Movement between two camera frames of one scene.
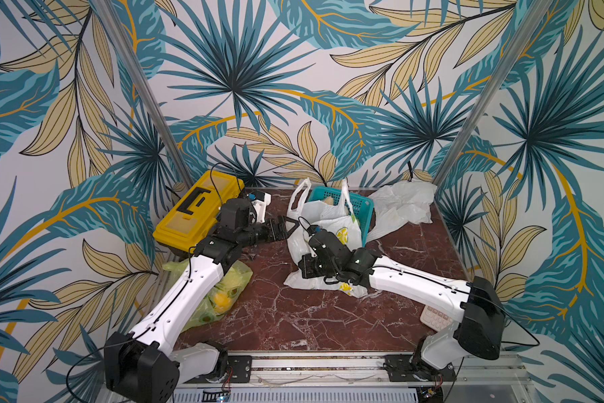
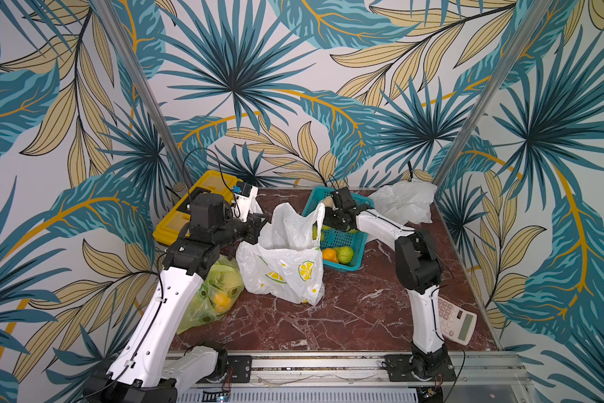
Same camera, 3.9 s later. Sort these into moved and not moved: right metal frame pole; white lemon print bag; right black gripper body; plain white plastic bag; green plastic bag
Moved: white lemon print bag; right black gripper body
Not moved: plain white plastic bag; green plastic bag; right metal frame pole
